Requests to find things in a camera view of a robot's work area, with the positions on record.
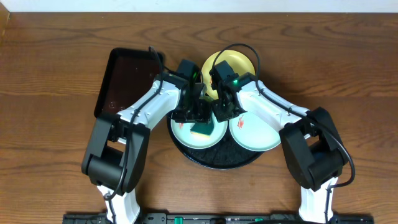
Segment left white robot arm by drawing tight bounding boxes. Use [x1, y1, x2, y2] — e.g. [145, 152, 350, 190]
[81, 73, 210, 223]

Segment green and yellow sponge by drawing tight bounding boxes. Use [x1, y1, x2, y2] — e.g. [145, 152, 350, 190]
[190, 95, 215, 137]

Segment yellow plate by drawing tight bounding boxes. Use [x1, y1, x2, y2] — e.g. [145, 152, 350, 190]
[201, 50, 255, 100]

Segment round black tray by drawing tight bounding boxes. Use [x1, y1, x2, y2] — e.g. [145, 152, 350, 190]
[167, 69, 268, 170]

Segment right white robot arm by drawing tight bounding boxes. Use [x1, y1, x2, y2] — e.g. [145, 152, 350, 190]
[211, 73, 353, 223]

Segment light green plate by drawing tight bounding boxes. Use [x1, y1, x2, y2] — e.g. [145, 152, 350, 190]
[229, 112, 280, 152]
[170, 113, 228, 149]

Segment dark rectangular water tray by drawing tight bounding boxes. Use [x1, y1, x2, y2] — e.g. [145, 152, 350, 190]
[94, 47, 160, 118]

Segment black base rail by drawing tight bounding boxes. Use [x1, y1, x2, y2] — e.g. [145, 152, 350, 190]
[62, 213, 374, 224]

